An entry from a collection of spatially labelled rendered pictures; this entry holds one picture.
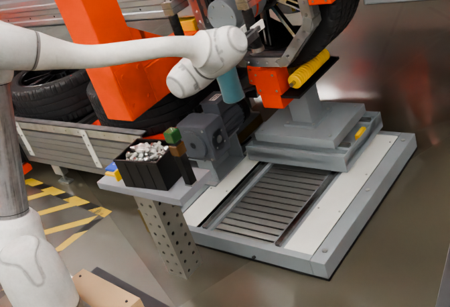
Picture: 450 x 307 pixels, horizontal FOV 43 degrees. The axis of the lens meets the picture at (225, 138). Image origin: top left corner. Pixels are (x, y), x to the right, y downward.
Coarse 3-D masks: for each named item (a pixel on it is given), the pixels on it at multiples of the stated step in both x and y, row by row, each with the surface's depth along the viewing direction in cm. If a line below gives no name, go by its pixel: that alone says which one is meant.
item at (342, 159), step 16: (368, 112) 256; (352, 128) 252; (368, 128) 245; (256, 144) 265; (272, 144) 259; (288, 144) 253; (352, 144) 237; (368, 144) 246; (256, 160) 263; (272, 160) 257; (288, 160) 250; (304, 160) 244; (320, 160) 239; (336, 160) 234; (352, 160) 236
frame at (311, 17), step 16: (192, 0) 230; (304, 0) 198; (304, 16) 201; (320, 16) 204; (304, 32) 206; (288, 48) 214; (240, 64) 232; (256, 64) 227; (272, 64) 223; (288, 64) 218
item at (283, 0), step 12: (276, 0) 218; (288, 0) 215; (264, 12) 224; (276, 12) 221; (276, 24) 248; (288, 24) 221; (264, 36) 231; (276, 36) 240; (288, 36) 237; (276, 48) 229
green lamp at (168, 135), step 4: (172, 128) 184; (176, 128) 183; (164, 132) 183; (168, 132) 182; (172, 132) 181; (176, 132) 182; (164, 136) 183; (168, 136) 182; (172, 136) 181; (176, 136) 183; (180, 136) 184; (168, 140) 183; (172, 140) 182; (176, 140) 183
